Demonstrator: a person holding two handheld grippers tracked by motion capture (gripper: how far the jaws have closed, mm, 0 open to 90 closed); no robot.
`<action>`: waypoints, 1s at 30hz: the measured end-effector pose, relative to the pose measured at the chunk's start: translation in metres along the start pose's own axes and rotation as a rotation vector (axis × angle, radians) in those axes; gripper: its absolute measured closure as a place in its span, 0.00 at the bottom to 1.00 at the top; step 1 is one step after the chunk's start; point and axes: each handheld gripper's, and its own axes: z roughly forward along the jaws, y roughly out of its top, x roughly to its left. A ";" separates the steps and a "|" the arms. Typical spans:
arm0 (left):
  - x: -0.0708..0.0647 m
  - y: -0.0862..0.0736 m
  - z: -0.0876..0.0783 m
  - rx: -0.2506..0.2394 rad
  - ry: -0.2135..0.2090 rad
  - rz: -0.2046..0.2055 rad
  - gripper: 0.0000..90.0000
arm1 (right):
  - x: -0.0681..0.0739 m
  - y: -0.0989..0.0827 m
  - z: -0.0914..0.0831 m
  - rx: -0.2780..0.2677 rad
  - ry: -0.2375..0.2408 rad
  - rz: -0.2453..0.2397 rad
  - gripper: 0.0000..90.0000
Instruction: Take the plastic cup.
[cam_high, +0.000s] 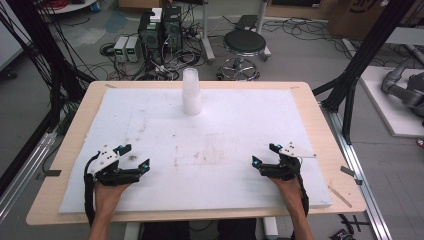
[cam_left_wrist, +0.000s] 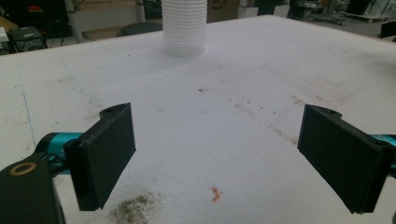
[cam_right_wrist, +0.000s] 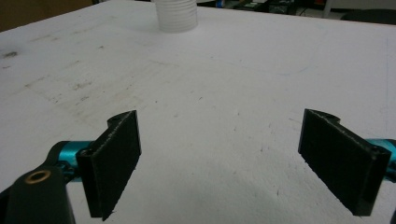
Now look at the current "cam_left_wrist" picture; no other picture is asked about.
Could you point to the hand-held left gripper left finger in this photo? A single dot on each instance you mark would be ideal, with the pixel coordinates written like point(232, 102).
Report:
point(102, 155)

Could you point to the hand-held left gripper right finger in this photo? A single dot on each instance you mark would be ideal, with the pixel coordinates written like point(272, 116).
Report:
point(339, 155)

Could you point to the stack of white cups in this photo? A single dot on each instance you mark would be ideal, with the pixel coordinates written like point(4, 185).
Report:
point(184, 28)

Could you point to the white foam board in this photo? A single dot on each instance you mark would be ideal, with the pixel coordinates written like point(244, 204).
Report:
point(199, 124)

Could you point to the small orange scrap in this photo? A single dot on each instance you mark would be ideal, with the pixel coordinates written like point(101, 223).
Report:
point(216, 194)

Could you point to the black round stool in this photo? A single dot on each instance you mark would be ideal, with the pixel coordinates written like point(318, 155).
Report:
point(140, 28)

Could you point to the white metal stand leg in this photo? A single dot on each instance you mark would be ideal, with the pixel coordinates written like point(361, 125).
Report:
point(140, 11)
point(74, 21)

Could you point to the cardboard box with black print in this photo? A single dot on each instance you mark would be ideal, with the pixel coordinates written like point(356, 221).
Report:
point(222, 11)

